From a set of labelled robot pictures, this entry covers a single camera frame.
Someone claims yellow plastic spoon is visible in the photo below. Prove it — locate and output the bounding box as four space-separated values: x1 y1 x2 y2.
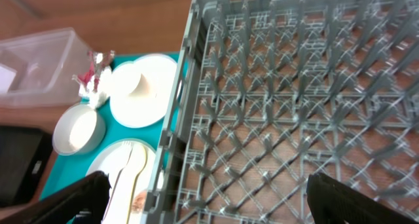
126 143 148 223

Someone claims clear plastic bin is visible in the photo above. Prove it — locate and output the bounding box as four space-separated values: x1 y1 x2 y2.
1 28 92 108

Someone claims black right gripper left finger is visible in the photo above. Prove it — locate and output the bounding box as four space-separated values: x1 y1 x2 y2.
1 171 111 224

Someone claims grey bowl with rice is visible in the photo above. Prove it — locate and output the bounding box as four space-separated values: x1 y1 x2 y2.
52 103 106 156

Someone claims grey dishwasher rack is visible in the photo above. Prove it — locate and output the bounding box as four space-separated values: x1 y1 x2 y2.
141 0 418 223

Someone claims brown food scrap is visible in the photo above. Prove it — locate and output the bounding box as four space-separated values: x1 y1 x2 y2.
132 191 147 213

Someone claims red foil wrapper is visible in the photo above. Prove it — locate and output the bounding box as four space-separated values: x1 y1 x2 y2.
72 50 115 93

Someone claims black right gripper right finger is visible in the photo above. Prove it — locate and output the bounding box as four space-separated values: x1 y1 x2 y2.
306 173 417 224

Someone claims grey plate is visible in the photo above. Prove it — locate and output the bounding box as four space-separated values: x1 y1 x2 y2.
87 139 156 224

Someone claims white paper cup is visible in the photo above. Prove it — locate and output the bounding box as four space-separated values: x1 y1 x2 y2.
110 62 156 98

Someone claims white plastic fork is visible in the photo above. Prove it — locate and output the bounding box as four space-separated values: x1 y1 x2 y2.
103 141 133 223

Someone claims teal plastic tray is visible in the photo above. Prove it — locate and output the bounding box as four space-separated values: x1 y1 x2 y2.
39 52 190 224

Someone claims black bin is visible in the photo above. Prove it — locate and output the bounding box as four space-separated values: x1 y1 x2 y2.
1 126 52 208

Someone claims pink rimmed white plate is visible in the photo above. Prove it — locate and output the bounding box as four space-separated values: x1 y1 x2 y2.
109 54 177 128

